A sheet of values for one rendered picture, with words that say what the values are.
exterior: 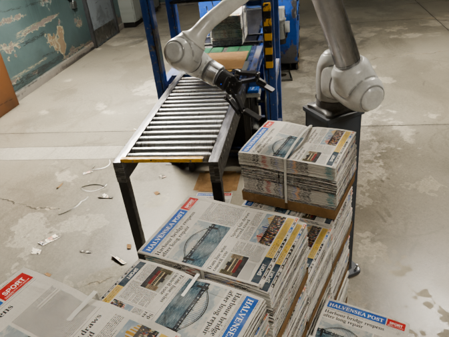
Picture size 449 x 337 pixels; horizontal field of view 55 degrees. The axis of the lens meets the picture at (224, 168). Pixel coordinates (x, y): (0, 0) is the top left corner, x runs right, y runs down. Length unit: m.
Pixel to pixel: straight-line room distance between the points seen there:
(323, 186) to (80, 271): 1.82
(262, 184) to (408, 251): 1.38
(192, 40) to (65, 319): 1.06
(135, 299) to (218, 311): 0.21
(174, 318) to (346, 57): 1.16
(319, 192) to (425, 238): 1.45
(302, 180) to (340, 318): 0.49
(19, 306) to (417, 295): 2.10
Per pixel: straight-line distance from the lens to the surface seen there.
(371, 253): 2.78
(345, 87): 1.78
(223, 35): 4.03
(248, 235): 1.21
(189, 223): 1.27
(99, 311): 0.78
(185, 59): 1.53
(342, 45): 1.73
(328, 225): 1.62
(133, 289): 1.13
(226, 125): 2.45
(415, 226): 3.03
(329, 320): 1.61
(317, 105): 2.06
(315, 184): 1.57
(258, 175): 1.64
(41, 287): 0.87
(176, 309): 1.06
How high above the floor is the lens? 1.84
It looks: 31 degrees down
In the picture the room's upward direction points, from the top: 7 degrees counter-clockwise
